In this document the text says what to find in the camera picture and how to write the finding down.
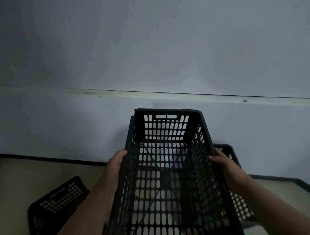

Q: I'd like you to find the person's right hand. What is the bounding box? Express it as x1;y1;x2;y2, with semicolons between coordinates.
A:
208;148;251;193

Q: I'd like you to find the person's left hand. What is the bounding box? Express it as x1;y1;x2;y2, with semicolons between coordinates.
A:
100;149;128;195

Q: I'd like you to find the black perforated plastic crate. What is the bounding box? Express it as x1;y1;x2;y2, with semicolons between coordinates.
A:
213;144;259;223
27;176;90;235
107;109;245;235

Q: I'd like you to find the person's right forearm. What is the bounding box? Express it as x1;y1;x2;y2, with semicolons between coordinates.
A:
229;178;310;235

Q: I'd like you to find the person's left forearm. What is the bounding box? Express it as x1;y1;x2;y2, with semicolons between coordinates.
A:
57;186;115;235

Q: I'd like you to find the white wooden wall rail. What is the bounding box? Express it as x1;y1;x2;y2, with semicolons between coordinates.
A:
61;88;310;106

